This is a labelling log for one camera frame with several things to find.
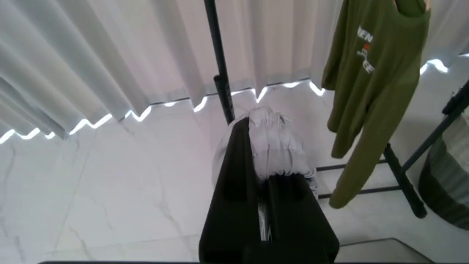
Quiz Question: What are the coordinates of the pale grey garment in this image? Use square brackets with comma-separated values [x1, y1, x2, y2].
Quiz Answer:
[211, 106, 320, 241]

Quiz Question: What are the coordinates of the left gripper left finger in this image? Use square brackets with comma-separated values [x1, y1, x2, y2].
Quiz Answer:
[199, 117, 265, 263]

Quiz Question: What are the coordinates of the green printed sleeveless shirt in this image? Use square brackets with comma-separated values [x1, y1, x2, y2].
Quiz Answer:
[320, 0, 432, 210]

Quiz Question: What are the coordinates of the pink clothes hanger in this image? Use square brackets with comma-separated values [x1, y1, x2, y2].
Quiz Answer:
[391, 0, 432, 12]

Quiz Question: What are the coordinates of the black clothes rack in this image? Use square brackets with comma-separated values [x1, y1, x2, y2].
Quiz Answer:
[203, 0, 469, 220]

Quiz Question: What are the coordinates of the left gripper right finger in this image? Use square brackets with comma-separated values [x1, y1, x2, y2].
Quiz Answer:
[263, 173, 340, 263]

